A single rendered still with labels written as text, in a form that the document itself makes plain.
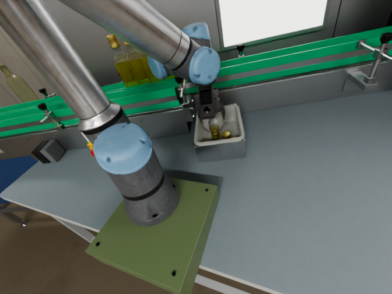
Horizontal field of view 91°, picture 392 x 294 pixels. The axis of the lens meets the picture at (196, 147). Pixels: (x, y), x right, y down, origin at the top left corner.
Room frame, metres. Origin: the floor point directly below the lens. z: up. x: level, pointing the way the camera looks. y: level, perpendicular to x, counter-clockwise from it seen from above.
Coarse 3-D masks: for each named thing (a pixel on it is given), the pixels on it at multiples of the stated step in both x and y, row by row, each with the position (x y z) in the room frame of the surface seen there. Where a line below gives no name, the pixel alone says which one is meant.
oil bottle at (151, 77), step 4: (140, 52) 0.85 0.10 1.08; (140, 56) 0.84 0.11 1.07; (144, 56) 0.84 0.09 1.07; (144, 60) 0.84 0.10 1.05; (144, 64) 0.84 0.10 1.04; (148, 64) 0.84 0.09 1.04; (144, 68) 0.85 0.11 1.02; (148, 68) 0.84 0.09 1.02; (148, 72) 0.84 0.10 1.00; (148, 76) 0.84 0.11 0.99; (152, 76) 0.84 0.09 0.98; (152, 80) 0.84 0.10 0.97; (156, 80) 0.84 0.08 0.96
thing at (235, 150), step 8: (216, 144) 0.48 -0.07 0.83; (224, 144) 0.47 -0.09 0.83; (232, 144) 0.47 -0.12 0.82; (240, 144) 0.46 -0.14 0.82; (200, 152) 0.49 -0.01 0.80; (208, 152) 0.49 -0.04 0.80; (216, 152) 0.48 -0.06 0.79; (224, 152) 0.47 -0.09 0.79; (232, 152) 0.47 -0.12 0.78; (240, 152) 0.46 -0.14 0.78; (200, 160) 0.50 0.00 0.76; (208, 160) 0.49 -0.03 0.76; (216, 160) 0.48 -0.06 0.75
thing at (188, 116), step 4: (188, 96) 0.77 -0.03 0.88; (192, 100) 0.75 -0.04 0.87; (192, 104) 0.75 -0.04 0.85; (184, 108) 0.68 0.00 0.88; (188, 108) 0.68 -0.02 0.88; (192, 108) 0.71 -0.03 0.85; (184, 112) 0.68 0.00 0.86; (188, 112) 0.68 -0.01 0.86; (192, 112) 0.71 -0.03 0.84; (188, 116) 0.68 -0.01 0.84; (192, 116) 0.69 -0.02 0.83; (188, 120) 0.68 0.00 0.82; (192, 120) 0.68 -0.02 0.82
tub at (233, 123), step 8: (232, 104) 0.67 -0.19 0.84; (232, 112) 0.66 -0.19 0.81; (216, 120) 0.68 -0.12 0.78; (224, 120) 0.67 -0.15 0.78; (232, 120) 0.66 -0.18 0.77; (240, 120) 0.55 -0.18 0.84; (200, 128) 0.61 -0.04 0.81; (224, 128) 0.63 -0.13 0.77; (232, 128) 0.61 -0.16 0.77; (240, 128) 0.51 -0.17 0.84; (200, 136) 0.57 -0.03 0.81; (208, 136) 0.60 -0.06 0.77; (232, 136) 0.56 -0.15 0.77; (240, 136) 0.47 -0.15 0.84; (200, 144) 0.49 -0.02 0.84; (208, 144) 0.48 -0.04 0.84
